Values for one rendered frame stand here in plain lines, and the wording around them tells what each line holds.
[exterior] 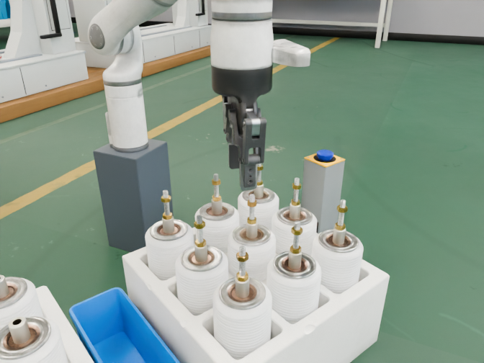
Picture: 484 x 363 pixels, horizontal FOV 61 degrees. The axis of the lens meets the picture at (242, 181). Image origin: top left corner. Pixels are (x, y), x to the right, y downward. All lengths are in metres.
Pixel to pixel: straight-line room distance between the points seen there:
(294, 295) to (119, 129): 0.62
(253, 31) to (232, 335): 0.45
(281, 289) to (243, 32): 0.43
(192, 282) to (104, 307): 0.27
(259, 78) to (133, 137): 0.65
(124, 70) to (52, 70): 1.86
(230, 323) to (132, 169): 0.54
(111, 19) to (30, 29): 2.04
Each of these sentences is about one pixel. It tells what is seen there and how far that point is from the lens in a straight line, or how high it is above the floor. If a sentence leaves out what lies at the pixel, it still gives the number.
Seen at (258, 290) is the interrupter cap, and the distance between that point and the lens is 0.69.
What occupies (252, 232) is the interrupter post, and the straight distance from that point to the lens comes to 0.80.
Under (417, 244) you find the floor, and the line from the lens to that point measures 1.34.
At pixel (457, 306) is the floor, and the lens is 1.15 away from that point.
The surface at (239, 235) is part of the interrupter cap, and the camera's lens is 0.82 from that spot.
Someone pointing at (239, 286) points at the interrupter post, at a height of 0.27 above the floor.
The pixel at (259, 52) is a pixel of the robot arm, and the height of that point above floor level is 0.63.
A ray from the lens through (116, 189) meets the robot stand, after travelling 1.15.
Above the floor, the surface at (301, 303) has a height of 0.20.
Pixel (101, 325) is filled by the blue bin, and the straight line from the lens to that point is 0.97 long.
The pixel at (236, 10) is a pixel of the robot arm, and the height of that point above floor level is 0.67.
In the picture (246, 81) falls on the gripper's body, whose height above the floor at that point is 0.60.
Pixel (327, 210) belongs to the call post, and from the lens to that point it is 1.05.
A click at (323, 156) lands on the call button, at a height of 0.33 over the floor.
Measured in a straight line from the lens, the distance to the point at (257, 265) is 0.81.
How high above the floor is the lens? 0.71
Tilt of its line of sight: 26 degrees down
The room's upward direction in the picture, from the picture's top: straight up
